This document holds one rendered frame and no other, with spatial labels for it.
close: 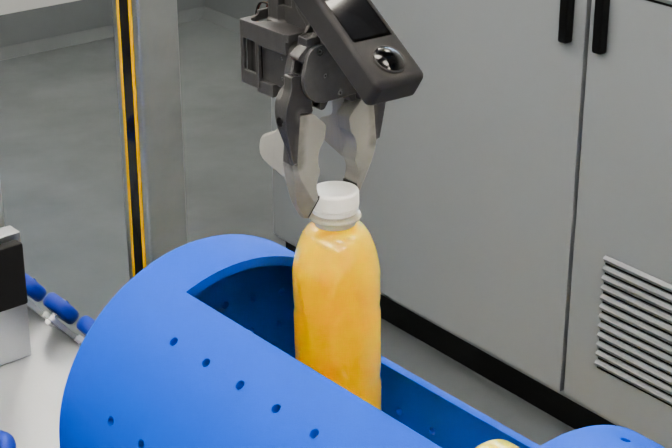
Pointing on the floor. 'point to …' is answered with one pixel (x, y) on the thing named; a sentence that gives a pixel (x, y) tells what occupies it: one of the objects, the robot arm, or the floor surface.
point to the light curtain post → (149, 99)
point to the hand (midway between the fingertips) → (333, 197)
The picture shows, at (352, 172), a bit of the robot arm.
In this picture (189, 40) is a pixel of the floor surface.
